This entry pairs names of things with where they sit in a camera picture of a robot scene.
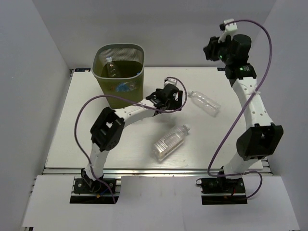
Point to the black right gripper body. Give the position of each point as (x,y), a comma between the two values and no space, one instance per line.
(217,51)

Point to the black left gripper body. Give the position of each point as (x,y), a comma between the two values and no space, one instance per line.
(174,105)

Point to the small clear bottle white cap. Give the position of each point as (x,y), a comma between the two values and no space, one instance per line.
(208,105)

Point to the blue label water bottle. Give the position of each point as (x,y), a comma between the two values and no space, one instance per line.
(130,85)

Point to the large square clear bottle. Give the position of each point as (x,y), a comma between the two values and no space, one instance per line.
(172,140)

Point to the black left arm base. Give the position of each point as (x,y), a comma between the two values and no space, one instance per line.
(98,195)

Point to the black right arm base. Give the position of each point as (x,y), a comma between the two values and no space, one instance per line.
(222,191)

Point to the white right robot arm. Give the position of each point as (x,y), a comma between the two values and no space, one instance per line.
(262,136)

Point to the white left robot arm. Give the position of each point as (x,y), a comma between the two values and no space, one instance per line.
(108,127)

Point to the olive green mesh bin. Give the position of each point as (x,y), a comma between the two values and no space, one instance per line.
(129,59)

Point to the blue right corner sticker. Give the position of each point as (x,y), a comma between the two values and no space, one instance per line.
(221,69)

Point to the blue corner sticker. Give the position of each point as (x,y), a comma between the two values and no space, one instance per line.
(221,69)
(82,69)

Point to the blue left corner sticker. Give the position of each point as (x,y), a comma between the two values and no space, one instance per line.
(82,69)

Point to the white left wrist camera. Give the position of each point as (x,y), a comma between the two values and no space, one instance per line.
(171,81)

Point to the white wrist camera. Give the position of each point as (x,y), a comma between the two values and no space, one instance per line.
(171,81)
(228,28)

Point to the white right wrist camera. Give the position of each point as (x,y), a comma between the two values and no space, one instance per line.
(228,28)

